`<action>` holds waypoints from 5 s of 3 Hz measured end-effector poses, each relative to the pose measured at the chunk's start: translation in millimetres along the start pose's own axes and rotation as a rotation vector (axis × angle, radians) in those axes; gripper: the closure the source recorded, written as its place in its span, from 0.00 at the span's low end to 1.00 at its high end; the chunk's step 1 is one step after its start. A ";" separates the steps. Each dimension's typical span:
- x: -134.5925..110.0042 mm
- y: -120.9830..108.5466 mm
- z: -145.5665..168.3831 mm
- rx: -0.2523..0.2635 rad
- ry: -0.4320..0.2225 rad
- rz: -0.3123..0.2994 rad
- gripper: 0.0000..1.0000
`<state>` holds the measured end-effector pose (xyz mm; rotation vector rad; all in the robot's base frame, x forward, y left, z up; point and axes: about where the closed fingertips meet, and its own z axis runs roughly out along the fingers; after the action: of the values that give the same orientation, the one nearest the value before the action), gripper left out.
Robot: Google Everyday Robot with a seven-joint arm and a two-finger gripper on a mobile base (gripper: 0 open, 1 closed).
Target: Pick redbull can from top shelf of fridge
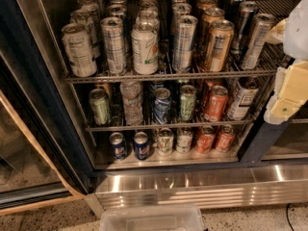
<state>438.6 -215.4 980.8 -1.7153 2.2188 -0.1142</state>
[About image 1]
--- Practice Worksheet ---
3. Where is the white can front left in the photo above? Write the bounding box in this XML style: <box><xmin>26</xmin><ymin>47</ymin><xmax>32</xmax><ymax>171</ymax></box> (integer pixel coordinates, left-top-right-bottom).
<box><xmin>62</xmin><ymin>23</ymin><xmax>97</xmax><ymax>77</ymax></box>

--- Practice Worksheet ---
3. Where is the white 7up can bottom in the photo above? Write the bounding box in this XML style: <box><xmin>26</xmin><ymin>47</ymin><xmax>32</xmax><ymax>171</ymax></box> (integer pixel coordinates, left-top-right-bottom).
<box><xmin>157</xmin><ymin>128</ymin><xmax>174</xmax><ymax>156</ymax></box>

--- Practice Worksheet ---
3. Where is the wire shelf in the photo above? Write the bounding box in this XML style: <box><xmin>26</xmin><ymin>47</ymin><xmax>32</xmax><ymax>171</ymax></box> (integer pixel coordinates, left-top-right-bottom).
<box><xmin>65</xmin><ymin>0</ymin><xmax>300</xmax><ymax>84</ymax></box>
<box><xmin>84</xmin><ymin>80</ymin><xmax>308</xmax><ymax>133</ymax></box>

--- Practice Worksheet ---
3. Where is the orange can middle shelf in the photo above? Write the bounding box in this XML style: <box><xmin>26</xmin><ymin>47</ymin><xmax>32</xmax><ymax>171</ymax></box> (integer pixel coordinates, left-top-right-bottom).
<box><xmin>204</xmin><ymin>86</ymin><xmax>228</xmax><ymax>122</ymax></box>

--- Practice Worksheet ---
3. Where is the silver redbull can front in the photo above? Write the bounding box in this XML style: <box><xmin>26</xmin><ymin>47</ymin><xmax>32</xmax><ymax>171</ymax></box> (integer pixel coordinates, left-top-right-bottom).
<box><xmin>100</xmin><ymin>16</ymin><xmax>126</xmax><ymax>75</ymax></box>

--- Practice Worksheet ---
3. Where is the pepsi can bottom left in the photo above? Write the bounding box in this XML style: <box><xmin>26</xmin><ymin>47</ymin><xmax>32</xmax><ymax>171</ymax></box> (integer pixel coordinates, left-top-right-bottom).
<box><xmin>109</xmin><ymin>132</ymin><xmax>127</xmax><ymax>160</ymax></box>

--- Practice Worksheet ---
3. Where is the green can middle centre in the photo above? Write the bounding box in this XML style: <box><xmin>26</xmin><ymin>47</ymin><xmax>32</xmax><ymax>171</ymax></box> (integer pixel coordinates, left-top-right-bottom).
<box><xmin>179</xmin><ymin>85</ymin><xmax>196</xmax><ymax>121</ymax></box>

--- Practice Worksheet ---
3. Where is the orange can bottom right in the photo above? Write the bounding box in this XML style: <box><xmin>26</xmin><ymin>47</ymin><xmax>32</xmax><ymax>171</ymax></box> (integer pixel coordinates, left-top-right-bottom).
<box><xmin>215</xmin><ymin>125</ymin><xmax>235</xmax><ymax>152</ymax></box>

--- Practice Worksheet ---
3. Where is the orange can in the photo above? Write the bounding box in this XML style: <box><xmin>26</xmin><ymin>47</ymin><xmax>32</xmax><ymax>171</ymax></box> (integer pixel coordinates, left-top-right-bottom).
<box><xmin>215</xmin><ymin>125</ymin><xmax>235</xmax><ymax>152</ymax></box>
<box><xmin>195</xmin><ymin>125</ymin><xmax>216</xmax><ymax>154</ymax></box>

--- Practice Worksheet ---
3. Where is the clear plastic container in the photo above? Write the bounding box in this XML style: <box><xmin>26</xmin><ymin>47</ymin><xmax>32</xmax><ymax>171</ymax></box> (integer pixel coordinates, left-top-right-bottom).
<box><xmin>99</xmin><ymin>204</ymin><xmax>204</xmax><ymax>231</ymax></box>

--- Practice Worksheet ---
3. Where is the silver slim can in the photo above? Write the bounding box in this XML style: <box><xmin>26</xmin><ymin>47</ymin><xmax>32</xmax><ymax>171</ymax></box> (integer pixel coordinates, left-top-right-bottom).
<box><xmin>240</xmin><ymin>13</ymin><xmax>275</xmax><ymax>70</ymax></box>
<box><xmin>231</xmin><ymin>1</ymin><xmax>259</xmax><ymax>54</ymax></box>

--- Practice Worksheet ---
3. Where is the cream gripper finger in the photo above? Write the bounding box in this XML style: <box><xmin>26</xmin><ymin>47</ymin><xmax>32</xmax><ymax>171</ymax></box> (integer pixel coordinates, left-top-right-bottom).
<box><xmin>264</xmin><ymin>61</ymin><xmax>308</xmax><ymax>125</ymax></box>
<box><xmin>266</xmin><ymin>19</ymin><xmax>287</xmax><ymax>44</ymax></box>

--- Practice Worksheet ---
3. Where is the white label bottle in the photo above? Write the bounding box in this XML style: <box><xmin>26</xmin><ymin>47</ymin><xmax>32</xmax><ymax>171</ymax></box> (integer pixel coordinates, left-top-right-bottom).
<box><xmin>226</xmin><ymin>77</ymin><xmax>259</xmax><ymax>120</ymax></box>

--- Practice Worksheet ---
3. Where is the middle wire shelf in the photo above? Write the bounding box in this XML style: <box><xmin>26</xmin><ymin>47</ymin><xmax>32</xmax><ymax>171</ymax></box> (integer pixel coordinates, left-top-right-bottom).
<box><xmin>84</xmin><ymin>80</ymin><xmax>308</xmax><ymax>133</ymax></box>

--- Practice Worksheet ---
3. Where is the silver can second row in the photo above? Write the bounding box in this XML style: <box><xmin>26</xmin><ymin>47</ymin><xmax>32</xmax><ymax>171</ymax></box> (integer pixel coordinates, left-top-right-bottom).
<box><xmin>170</xmin><ymin>3</ymin><xmax>192</xmax><ymax>34</ymax></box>

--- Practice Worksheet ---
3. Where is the top wire shelf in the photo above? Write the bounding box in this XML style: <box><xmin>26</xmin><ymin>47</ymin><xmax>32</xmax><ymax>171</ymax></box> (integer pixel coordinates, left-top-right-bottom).
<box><xmin>65</xmin><ymin>0</ymin><xmax>300</xmax><ymax>84</ymax></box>

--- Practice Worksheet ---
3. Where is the silver slim can right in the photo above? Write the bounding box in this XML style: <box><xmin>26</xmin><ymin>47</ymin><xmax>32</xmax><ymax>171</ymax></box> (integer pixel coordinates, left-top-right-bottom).
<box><xmin>240</xmin><ymin>13</ymin><xmax>275</xmax><ymax>70</ymax></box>

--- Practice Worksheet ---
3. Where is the white 7up can front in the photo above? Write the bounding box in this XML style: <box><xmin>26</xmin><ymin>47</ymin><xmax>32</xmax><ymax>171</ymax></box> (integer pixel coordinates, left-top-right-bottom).
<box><xmin>131</xmin><ymin>22</ymin><xmax>158</xmax><ymax>75</ymax></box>

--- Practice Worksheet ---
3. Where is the white 7up can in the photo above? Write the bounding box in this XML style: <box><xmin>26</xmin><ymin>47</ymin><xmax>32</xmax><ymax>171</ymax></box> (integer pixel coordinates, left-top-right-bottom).
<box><xmin>157</xmin><ymin>128</ymin><xmax>174</xmax><ymax>156</ymax></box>
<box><xmin>131</xmin><ymin>22</ymin><xmax>158</xmax><ymax>75</ymax></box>

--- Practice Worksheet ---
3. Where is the silver tall can front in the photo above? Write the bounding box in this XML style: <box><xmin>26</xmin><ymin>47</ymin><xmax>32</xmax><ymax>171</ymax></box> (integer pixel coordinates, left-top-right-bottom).
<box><xmin>172</xmin><ymin>15</ymin><xmax>197</xmax><ymax>72</ymax></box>

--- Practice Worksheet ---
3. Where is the redbull can second row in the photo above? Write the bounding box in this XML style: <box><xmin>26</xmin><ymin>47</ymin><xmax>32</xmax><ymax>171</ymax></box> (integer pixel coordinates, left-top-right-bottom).
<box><xmin>107</xmin><ymin>4</ymin><xmax>127</xmax><ymax>19</ymax></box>

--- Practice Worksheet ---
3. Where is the gold tall can front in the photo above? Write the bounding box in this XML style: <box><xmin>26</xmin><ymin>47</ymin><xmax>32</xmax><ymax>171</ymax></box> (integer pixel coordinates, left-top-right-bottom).
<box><xmin>205</xmin><ymin>19</ymin><xmax>234</xmax><ymax>72</ymax></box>

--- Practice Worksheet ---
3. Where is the blue pepsi can middle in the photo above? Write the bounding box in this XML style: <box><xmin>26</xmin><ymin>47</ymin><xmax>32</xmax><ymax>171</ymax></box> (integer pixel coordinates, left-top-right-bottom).
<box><xmin>153</xmin><ymin>88</ymin><xmax>170</xmax><ymax>124</ymax></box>

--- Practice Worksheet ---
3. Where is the silver slim can behind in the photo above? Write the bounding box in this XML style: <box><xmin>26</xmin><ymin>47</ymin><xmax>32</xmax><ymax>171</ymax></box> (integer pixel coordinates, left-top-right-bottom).
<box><xmin>231</xmin><ymin>1</ymin><xmax>259</xmax><ymax>54</ymax></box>

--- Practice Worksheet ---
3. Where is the white can second row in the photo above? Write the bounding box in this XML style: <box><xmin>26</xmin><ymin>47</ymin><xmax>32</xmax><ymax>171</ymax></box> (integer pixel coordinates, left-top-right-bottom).
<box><xmin>70</xmin><ymin>9</ymin><xmax>101</xmax><ymax>59</ymax></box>

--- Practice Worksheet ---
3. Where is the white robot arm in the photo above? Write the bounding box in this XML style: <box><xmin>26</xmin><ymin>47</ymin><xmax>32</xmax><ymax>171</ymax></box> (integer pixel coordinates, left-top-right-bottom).
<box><xmin>264</xmin><ymin>0</ymin><xmax>308</xmax><ymax>124</ymax></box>

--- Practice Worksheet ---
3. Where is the plastic water bottle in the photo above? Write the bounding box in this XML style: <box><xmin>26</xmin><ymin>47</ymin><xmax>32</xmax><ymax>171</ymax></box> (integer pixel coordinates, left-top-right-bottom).
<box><xmin>120</xmin><ymin>81</ymin><xmax>143</xmax><ymax>126</ymax></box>

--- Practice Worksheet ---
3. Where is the gold can second row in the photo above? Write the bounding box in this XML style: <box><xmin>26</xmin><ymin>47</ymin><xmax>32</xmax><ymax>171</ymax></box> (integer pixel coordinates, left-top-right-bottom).
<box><xmin>199</xmin><ymin>8</ymin><xmax>224</xmax><ymax>45</ymax></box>

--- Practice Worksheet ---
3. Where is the glass fridge door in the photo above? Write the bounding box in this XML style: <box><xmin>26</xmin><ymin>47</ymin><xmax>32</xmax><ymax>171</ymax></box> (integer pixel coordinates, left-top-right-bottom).
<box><xmin>0</xmin><ymin>0</ymin><xmax>91</xmax><ymax>215</ymax></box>

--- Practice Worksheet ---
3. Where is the green can middle shelf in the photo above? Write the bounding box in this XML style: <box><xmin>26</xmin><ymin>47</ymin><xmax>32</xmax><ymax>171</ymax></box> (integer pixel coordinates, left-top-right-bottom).
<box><xmin>89</xmin><ymin>89</ymin><xmax>111</xmax><ymax>125</ymax></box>

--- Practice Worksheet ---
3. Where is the black cable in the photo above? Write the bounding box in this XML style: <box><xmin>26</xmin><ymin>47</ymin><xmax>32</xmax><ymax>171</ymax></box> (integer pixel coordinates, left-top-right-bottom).
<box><xmin>285</xmin><ymin>203</ymin><xmax>295</xmax><ymax>231</ymax></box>

